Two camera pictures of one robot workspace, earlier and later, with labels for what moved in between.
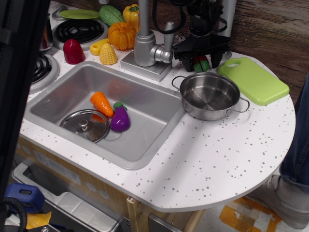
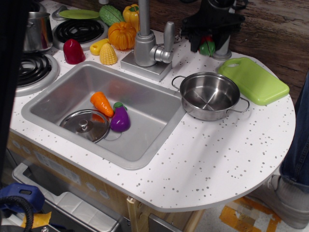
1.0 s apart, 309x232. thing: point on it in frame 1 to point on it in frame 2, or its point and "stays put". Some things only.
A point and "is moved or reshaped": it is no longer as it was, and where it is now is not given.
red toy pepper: [204, 63] is moved or reshaped
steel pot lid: [89, 124] stays put
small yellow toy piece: [95, 48] stays put
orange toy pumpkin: [122, 36] stays put
